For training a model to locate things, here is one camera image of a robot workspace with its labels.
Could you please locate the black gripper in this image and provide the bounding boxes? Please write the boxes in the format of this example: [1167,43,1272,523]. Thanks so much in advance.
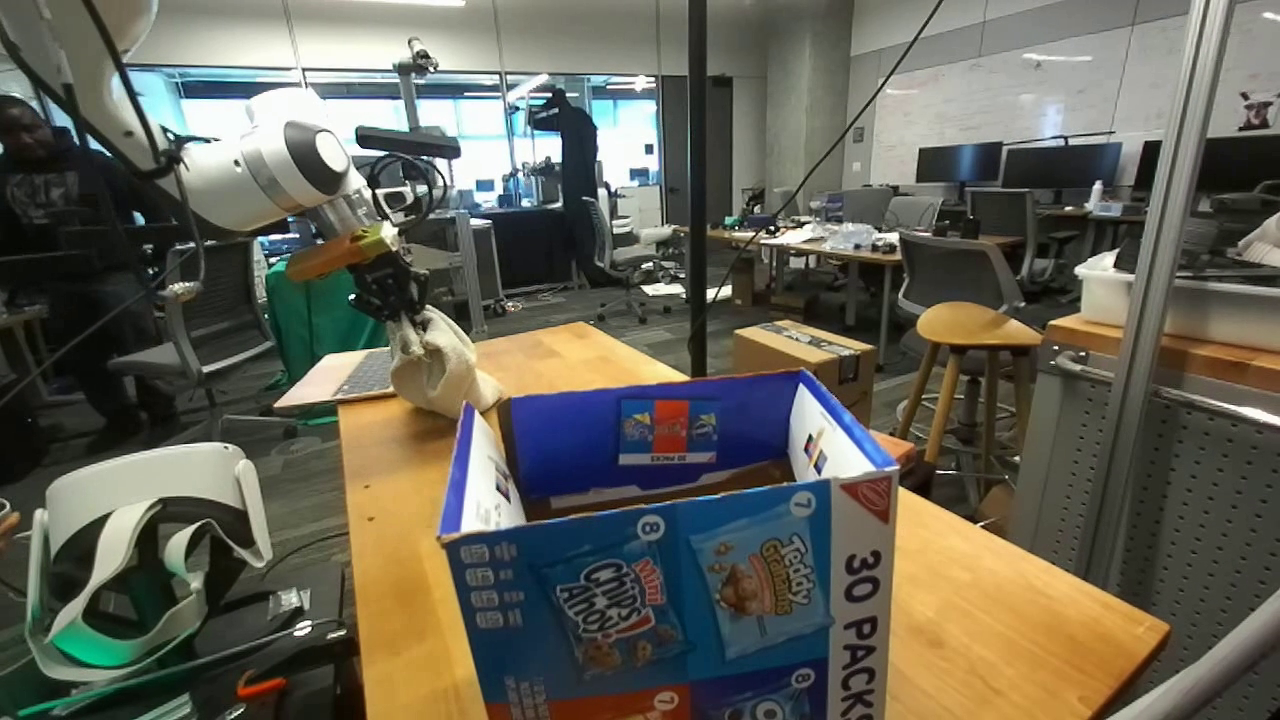
[350,245,437,335]

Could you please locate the white knitted towel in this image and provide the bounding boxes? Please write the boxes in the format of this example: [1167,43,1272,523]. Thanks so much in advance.
[386,298,509,418]

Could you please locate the blue Chips Ahoy cardboard box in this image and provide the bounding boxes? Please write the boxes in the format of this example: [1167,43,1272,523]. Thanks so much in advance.
[437,367,904,720]

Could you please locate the small brown cardboard box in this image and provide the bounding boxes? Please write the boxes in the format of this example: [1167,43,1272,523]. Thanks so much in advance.
[732,315,879,428]

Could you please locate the green bin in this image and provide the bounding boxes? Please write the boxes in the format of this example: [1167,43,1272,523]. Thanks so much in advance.
[261,254,391,390]

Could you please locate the open laptop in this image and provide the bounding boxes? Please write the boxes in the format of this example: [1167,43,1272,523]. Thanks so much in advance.
[271,346,400,416]

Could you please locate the black standing figure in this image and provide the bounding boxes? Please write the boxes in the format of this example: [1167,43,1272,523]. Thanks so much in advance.
[526,89,604,292]

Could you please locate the black pole stand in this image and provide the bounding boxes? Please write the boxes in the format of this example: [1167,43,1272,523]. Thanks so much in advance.
[685,0,712,379]

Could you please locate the seated person in dark clothes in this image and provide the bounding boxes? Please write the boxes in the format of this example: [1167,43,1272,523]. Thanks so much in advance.
[0,92,174,442]

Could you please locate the wooden office desk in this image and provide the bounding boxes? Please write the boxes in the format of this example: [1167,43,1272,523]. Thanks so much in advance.
[704,223,913,363]

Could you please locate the white VR headset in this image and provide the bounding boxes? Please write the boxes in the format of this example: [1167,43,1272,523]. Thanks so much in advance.
[20,440,277,686]

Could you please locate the grey office chair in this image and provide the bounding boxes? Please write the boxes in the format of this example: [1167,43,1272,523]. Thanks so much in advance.
[891,233,1030,324]

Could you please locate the round wooden stool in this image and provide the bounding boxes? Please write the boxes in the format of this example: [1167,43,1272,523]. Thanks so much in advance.
[891,298,1049,510]

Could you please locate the black desktop monitor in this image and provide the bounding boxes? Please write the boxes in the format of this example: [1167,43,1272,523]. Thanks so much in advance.
[913,137,1008,193]
[1133,130,1280,196]
[998,137,1129,193]

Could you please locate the white plastic bin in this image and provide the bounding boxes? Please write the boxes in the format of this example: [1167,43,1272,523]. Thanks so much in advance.
[1072,247,1280,352]

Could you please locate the grey perforated metal cabinet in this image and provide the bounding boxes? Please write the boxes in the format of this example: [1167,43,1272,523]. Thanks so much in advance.
[1012,352,1280,720]

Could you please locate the aluminium frame post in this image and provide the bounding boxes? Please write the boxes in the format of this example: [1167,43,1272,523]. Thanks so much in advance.
[1084,0,1234,592]

